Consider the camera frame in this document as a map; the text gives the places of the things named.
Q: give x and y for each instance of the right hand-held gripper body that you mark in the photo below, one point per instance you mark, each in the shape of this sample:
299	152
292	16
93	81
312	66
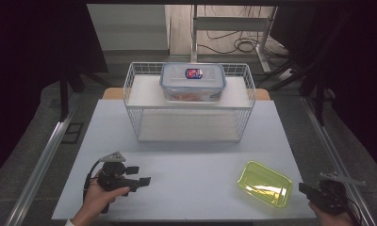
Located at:
332	196

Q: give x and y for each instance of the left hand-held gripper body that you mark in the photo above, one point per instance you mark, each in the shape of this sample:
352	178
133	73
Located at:
112	179

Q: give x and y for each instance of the yellow-green plastic tray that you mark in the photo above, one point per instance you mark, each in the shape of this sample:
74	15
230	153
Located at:
265	183

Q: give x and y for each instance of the clear plastic food container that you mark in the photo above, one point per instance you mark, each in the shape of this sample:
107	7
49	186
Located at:
177	81

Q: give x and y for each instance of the person's right hand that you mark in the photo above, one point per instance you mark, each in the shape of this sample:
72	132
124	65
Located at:
331	219

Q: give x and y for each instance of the person's left hand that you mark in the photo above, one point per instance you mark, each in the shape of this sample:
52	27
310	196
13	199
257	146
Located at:
95	201

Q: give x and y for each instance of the black floor plate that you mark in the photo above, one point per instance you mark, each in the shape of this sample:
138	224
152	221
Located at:
73	133

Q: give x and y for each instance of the wooden board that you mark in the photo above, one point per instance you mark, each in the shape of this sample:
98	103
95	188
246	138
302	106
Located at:
112	93

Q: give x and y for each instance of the black stand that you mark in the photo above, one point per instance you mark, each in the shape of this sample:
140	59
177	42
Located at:
318	103
64	97

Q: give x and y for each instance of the orange food pieces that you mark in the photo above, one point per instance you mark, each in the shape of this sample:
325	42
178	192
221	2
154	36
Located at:
186	97

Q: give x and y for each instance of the dark curtain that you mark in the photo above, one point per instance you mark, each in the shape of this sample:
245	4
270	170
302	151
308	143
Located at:
26	62
359	62

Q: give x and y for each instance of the white cabinet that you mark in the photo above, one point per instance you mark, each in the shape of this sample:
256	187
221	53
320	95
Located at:
130	26

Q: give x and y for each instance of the aluminium rail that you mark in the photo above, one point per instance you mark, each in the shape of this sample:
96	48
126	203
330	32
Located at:
42	166
334	157

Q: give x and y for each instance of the white desk frame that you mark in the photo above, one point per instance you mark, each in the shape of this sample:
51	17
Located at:
230	23

